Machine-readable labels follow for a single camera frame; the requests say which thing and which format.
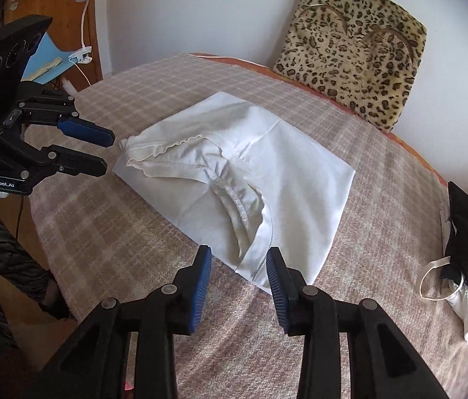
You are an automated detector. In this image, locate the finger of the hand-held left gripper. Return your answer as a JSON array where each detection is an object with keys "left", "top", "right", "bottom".
[
  {"left": 17, "top": 84, "right": 115, "bottom": 147},
  {"left": 22, "top": 144, "right": 108, "bottom": 184}
]

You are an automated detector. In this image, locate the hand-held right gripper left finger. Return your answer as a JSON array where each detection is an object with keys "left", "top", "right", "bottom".
[{"left": 41, "top": 244, "right": 213, "bottom": 399}]

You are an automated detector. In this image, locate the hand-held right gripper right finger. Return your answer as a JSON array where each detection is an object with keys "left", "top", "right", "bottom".
[{"left": 266, "top": 246, "right": 434, "bottom": 399}]

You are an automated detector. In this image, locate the white t-shirt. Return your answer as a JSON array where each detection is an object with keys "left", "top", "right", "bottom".
[{"left": 113, "top": 90, "right": 357, "bottom": 295}]

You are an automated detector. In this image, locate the person's left forearm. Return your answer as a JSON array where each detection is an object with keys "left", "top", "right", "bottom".
[{"left": 0, "top": 193, "right": 70, "bottom": 321}]

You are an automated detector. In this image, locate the blue board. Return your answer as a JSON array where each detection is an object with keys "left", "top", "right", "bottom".
[{"left": 22, "top": 33, "right": 77, "bottom": 84}]

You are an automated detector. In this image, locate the beige plaid blanket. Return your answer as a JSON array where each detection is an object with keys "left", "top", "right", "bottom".
[{"left": 26, "top": 52, "right": 468, "bottom": 399}]

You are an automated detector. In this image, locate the orange floral bedsheet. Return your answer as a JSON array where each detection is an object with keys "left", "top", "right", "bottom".
[{"left": 188, "top": 52, "right": 450, "bottom": 186}]

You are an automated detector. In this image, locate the leopard print fluffy bag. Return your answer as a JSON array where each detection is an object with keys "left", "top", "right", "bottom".
[{"left": 273, "top": 0, "right": 428, "bottom": 134}]

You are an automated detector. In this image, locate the black cable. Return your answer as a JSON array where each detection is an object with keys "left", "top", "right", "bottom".
[{"left": 13, "top": 193, "right": 25, "bottom": 244}]

